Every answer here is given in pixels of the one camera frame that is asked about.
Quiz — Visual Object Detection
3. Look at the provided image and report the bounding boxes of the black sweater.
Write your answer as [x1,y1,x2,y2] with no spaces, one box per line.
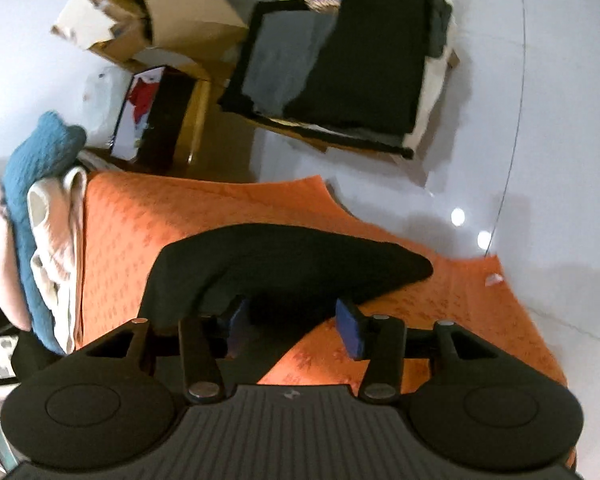
[138,223,434,385]

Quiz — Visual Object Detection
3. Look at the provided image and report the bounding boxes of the wooden chair right with clothes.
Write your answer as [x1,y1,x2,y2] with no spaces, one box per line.
[219,0,458,166]

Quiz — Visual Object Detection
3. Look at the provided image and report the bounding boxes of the orange flower-pattern table mat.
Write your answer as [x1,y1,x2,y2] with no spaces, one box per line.
[72,169,578,470]

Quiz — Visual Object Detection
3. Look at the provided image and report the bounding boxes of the white quilted jacket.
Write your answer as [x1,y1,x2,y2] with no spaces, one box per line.
[27,166,87,353]

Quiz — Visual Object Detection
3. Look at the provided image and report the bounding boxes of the pink folded garment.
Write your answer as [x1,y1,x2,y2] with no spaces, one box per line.
[0,182,32,332]

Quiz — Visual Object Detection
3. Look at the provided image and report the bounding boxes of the teal knitted sweater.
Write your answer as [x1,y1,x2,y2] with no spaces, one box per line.
[2,112,86,356]

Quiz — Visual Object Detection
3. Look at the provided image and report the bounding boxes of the brown paper bag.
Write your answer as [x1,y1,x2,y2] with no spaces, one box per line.
[50,0,247,66]

